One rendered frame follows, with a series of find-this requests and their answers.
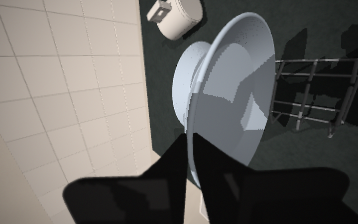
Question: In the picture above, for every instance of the grey mug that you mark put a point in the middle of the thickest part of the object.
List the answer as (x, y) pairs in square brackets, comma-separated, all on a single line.
[(179, 16)]

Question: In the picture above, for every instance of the white round plate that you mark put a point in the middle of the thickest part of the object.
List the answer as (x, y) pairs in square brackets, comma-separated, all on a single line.
[(228, 103), (184, 74)]

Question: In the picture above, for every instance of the grey metal dish rack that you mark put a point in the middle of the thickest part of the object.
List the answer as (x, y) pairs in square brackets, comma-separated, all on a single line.
[(341, 118)]

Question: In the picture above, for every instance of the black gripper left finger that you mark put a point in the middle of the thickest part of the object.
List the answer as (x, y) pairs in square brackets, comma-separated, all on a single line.
[(159, 194)]

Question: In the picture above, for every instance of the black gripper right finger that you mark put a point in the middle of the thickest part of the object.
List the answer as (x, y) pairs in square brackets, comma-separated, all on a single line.
[(230, 188)]

